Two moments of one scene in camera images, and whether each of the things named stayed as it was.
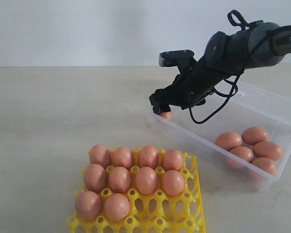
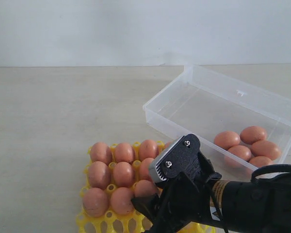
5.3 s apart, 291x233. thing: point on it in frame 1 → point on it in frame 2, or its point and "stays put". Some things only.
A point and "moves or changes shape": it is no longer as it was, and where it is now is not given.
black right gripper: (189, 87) → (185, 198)
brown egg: (268, 149) stays put
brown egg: (172, 159) → (167, 145)
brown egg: (95, 178) moves or changes shape
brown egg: (100, 154) stays put
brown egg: (88, 205) moves or changes shape
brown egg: (117, 207) moves or changes shape
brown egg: (121, 156) moves or changes shape
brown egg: (146, 180) → (144, 168)
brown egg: (228, 140) stays put
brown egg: (252, 135) stays put
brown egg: (167, 115) → (144, 188)
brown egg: (148, 157) moves or changes shape
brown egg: (120, 180) moves or changes shape
